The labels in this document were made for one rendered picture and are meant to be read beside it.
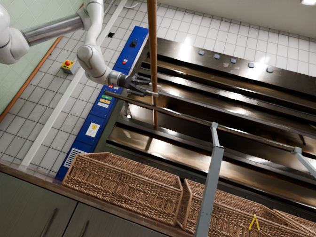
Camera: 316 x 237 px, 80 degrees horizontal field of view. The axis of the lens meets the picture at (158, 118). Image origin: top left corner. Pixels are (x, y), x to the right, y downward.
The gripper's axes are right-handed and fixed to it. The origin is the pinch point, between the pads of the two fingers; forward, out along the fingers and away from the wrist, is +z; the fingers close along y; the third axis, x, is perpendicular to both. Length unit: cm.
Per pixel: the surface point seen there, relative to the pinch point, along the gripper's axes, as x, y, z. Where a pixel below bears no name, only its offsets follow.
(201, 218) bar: 8, 54, 38
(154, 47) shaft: 33.6, 1.5, 1.0
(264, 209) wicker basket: -44, 36, 87
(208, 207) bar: 8, 50, 40
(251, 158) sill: -52, 3, 78
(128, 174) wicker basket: -1.9, 47.1, 3.1
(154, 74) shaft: 16.2, 1.3, 1.1
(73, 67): -45, -27, -86
